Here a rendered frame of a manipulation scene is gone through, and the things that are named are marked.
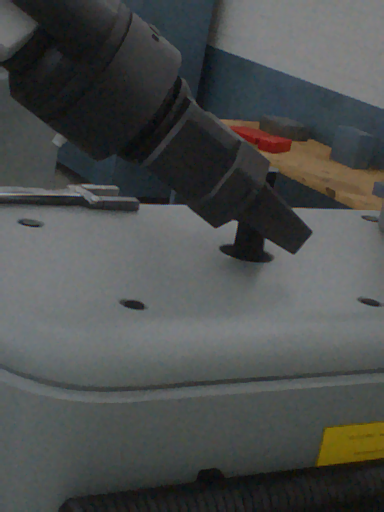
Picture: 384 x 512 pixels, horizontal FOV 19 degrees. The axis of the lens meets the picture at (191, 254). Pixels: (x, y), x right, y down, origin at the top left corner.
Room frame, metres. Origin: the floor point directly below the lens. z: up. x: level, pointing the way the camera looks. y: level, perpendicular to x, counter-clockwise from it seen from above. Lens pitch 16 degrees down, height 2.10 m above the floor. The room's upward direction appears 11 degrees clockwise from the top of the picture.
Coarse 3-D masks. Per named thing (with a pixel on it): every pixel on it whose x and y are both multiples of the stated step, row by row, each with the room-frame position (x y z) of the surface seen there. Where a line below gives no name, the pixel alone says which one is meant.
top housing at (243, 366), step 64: (0, 256) 0.65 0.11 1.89; (64, 256) 0.67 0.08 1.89; (128, 256) 0.70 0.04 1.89; (192, 256) 0.73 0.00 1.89; (320, 256) 0.79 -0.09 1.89; (0, 320) 0.57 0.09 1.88; (64, 320) 0.57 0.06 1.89; (128, 320) 0.58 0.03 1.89; (192, 320) 0.60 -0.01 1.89; (256, 320) 0.63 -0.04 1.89; (320, 320) 0.65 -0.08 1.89; (0, 384) 0.56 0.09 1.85; (64, 384) 0.55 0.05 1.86; (128, 384) 0.56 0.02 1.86; (192, 384) 0.59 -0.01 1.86; (256, 384) 0.61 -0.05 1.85; (320, 384) 0.64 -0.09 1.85; (0, 448) 0.56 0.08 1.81; (64, 448) 0.55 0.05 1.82; (128, 448) 0.57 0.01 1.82; (192, 448) 0.59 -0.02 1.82; (256, 448) 0.62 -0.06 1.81; (320, 448) 0.64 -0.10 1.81
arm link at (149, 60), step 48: (144, 48) 0.70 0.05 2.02; (96, 96) 0.68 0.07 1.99; (144, 96) 0.69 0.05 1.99; (192, 96) 0.72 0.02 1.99; (96, 144) 0.69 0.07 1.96; (144, 144) 0.70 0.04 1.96; (192, 144) 0.70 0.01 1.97; (240, 144) 0.70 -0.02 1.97; (192, 192) 0.70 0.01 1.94; (240, 192) 0.69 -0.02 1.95
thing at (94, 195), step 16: (0, 192) 0.77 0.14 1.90; (16, 192) 0.77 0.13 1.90; (32, 192) 0.78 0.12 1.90; (48, 192) 0.79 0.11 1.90; (64, 192) 0.80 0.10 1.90; (80, 192) 0.81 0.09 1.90; (96, 192) 0.83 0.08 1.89; (112, 192) 0.84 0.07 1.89; (96, 208) 0.80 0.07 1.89; (112, 208) 0.80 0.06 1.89; (128, 208) 0.81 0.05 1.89
